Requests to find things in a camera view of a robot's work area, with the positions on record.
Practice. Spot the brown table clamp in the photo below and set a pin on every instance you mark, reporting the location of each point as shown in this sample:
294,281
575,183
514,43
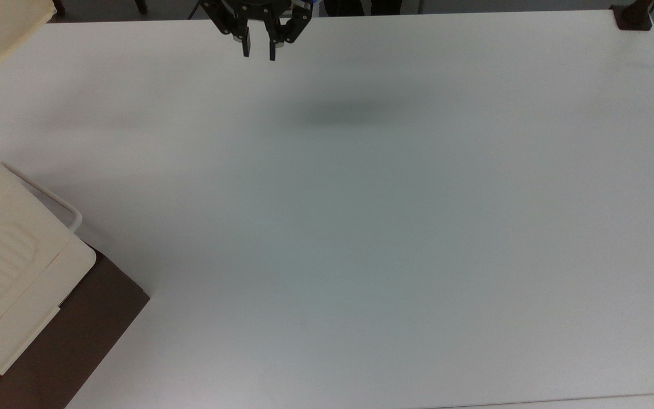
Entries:
632,17

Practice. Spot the dark chair leg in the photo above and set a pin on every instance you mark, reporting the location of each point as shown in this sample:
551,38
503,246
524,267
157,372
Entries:
141,5
59,7

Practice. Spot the dark brown base board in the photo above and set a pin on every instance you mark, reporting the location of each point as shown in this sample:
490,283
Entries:
86,318

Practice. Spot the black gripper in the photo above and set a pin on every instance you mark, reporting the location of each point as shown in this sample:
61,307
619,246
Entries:
259,9

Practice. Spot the dark background box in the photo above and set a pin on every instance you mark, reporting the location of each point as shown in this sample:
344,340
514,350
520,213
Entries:
361,7

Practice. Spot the black tripod legs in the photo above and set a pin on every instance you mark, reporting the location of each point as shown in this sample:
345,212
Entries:
193,10

